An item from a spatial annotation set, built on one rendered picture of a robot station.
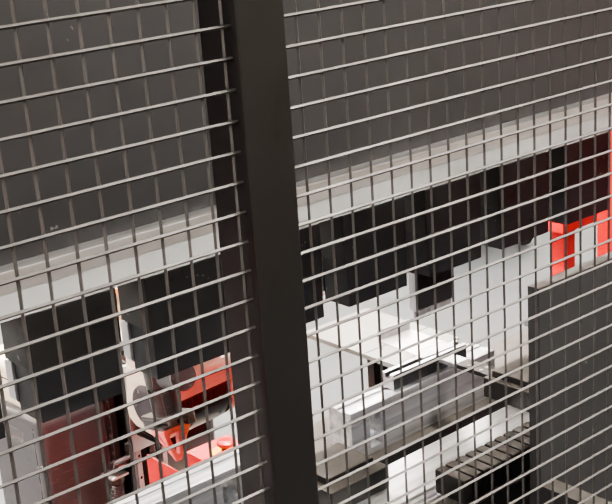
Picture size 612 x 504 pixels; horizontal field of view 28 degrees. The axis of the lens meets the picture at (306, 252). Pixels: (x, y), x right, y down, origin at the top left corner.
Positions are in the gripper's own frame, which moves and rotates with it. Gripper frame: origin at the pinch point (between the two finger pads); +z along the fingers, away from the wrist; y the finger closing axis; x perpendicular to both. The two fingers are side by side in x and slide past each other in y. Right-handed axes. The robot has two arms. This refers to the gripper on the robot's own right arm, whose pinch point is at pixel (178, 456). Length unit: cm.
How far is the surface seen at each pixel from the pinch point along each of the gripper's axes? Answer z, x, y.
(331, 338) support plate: -16.0, 28.8, 20.0
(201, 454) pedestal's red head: 1.8, 5.7, -0.4
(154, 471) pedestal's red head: 1.4, -5.1, -1.6
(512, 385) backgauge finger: -8, 30, 64
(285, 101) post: -65, -60, 132
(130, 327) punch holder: -36, -28, 43
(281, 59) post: -68, -60, 132
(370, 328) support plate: -15.4, 37.5, 22.2
